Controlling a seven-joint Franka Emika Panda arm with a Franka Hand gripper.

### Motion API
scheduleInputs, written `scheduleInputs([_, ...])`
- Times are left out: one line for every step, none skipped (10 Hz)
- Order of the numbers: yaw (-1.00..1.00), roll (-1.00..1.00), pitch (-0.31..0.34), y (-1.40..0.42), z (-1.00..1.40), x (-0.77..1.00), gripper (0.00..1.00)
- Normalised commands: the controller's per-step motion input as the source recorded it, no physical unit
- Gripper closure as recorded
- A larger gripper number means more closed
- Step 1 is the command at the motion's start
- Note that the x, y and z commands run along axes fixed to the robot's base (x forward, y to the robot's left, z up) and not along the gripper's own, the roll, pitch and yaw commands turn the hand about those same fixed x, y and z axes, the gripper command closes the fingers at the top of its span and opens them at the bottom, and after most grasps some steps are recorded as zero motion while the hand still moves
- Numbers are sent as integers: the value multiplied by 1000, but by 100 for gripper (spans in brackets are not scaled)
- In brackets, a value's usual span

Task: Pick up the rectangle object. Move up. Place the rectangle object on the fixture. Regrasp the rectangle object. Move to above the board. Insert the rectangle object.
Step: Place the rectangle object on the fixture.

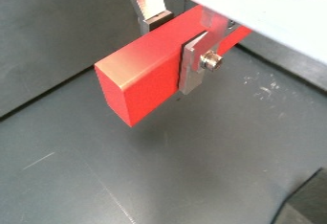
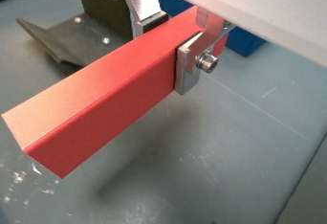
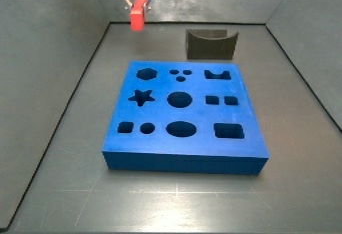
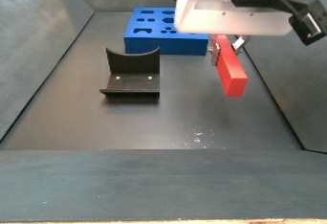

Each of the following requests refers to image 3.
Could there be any red rectangular block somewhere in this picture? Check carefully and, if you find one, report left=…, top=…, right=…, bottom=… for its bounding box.
left=130, top=0, right=147, bottom=31

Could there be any blue shape-sorting board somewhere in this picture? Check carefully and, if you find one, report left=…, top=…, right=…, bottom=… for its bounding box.
left=102, top=61, right=270, bottom=175

